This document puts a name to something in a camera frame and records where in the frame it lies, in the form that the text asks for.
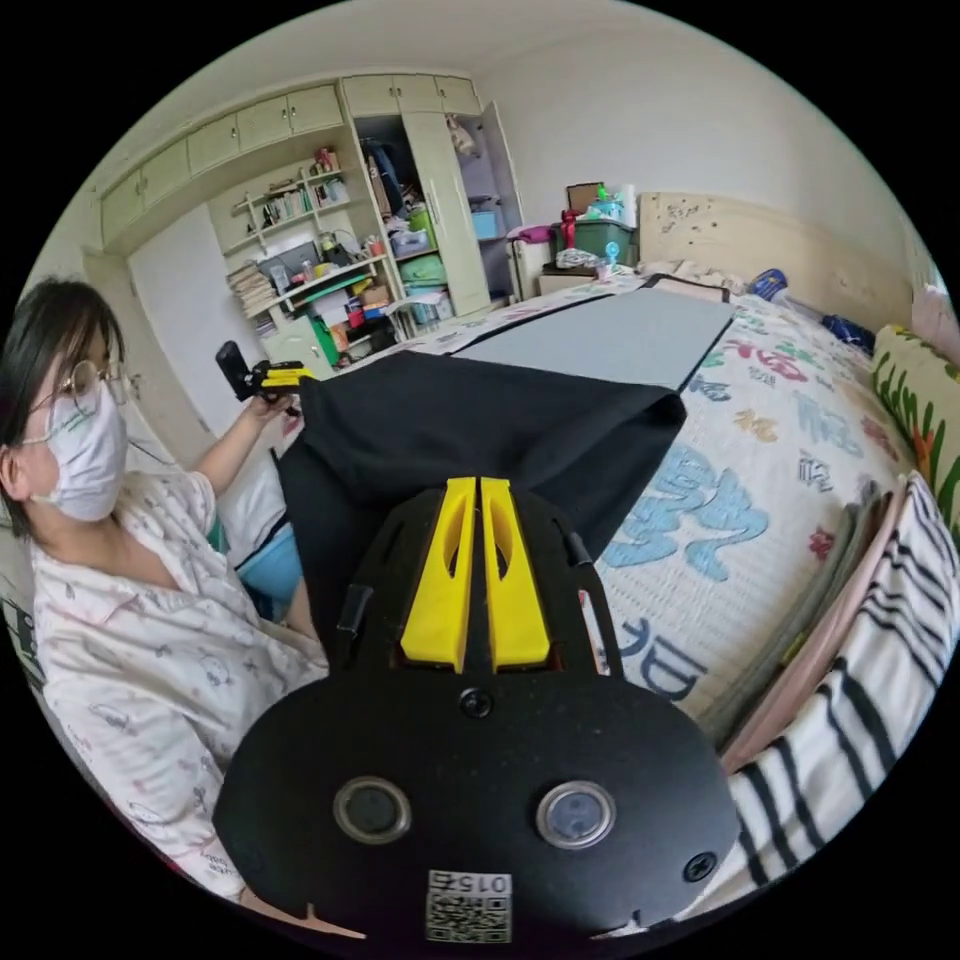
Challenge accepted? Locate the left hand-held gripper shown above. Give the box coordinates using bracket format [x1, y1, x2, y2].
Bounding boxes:
[238, 360, 318, 405]

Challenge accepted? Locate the person's left forearm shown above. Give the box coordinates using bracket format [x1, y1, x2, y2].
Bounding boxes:
[188, 410, 270, 498]

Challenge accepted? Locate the bed with printed quilt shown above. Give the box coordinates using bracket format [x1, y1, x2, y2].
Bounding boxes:
[217, 190, 960, 751]

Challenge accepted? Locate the person's body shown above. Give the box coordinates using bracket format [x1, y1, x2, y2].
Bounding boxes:
[0, 275, 333, 903]

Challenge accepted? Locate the black t-shirt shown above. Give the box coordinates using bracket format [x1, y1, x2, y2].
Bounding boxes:
[272, 350, 688, 655]

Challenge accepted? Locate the grey folding board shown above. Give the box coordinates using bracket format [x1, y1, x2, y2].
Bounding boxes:
[404, 272, 738, 396]

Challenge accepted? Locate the person's right hand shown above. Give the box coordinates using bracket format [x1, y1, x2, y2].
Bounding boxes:
[241, 890, 367, 940]

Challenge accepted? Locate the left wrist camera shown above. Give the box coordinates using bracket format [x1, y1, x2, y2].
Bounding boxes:
[215, 341, 252, 402]

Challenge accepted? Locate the cream desk shelf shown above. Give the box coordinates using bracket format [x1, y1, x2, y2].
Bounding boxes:
[208, 148, 403, 370]

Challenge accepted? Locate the pile of clothes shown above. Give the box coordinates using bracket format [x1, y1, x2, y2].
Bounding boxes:
[701, 470, 960, 901]

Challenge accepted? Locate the pillow with green leaf print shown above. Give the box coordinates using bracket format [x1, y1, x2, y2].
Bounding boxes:
[869, 323, 960, 530]

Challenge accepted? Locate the person's left hand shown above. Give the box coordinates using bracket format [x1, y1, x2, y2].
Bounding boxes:
[241, 391, 303, 423]

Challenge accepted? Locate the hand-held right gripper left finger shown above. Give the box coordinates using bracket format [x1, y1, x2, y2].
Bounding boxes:
[399, 476, 478, 673]

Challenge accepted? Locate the cream wardrobe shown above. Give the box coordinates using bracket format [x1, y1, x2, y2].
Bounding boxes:
[338, 73, 528, 319]

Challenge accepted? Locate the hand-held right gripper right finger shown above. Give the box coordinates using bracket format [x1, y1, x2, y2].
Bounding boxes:
[480, 476, 552, 673]

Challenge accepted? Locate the green storage box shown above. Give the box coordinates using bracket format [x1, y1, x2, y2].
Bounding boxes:
[549, 181, 640, 273]

